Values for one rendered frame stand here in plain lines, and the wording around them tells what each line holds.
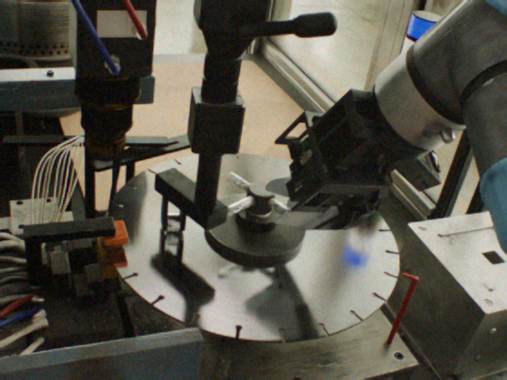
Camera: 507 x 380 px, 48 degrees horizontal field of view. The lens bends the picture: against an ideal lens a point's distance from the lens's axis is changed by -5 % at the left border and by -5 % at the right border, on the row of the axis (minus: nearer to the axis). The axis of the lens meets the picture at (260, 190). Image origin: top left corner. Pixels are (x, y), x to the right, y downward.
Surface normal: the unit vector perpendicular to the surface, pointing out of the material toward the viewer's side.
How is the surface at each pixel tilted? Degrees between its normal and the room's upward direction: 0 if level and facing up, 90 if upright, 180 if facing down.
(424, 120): 105
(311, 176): 79
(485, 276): 0
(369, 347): 0
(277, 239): 5
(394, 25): 90
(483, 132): 85
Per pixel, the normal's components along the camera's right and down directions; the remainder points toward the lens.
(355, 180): 0.48, -0.44
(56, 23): 0.47, 0.54
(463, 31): -0.87, -0.18
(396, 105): -0.76, 0.24
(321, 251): 0.15, -0.83
